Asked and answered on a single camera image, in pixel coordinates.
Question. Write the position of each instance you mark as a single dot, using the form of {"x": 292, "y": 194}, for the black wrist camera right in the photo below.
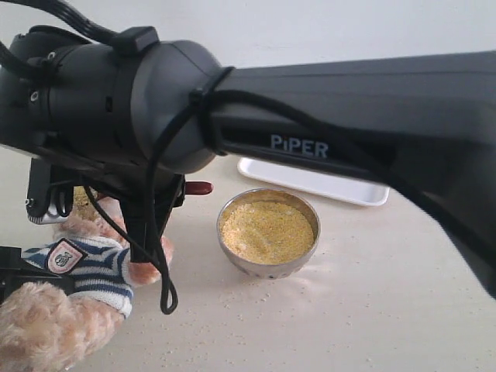
{"x": 50, "y": 193}

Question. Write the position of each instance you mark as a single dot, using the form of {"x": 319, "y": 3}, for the tan teddy bear striped sweater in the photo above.
{"x": 45, "y": 329}

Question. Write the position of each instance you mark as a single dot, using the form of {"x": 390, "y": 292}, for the white rectangular plastic tray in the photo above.
{"x": 343, "y": 189}

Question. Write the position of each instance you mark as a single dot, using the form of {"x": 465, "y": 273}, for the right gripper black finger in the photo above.
{"x": 144, "y": 228}

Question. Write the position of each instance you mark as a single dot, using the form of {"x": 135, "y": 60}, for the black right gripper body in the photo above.
{"x": 120, "y": 195}

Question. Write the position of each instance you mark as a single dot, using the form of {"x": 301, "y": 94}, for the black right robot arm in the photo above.
{"x": 130, "y": 115}

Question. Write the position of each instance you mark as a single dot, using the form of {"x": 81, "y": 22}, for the steel bowl of yellow grain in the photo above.
{"x": 268, "y": 233}

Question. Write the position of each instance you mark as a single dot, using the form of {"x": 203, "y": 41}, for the dark red wooden spoon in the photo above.
{"x": 198, "y": 188}

